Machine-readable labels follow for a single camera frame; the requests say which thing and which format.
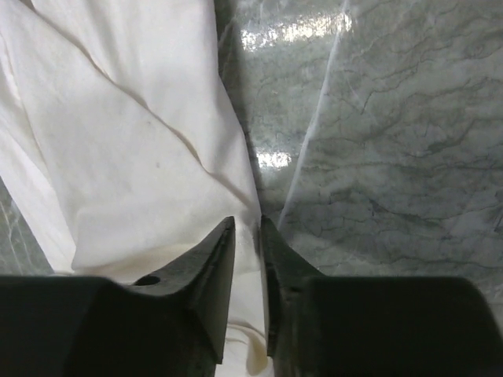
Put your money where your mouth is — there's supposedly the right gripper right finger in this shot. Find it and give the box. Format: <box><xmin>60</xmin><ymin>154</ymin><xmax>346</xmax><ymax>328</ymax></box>
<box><xmin>259</xmin><ymin>218</ymin><xmax>502</xmax><ymax>376</ymax></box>

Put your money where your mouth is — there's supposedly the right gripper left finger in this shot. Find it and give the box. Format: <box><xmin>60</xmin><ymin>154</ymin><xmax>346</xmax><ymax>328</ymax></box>
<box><xmin>1</xmin><ymin>217</ymin><xmax>235</xmax><ymax>376</ymax></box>

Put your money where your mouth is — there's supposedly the white t-shirt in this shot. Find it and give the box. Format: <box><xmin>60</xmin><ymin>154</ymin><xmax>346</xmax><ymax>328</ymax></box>
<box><xmin>1</xmin><ymin>1</ymin><xmax>274</xmax><ymax>376</ymax></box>

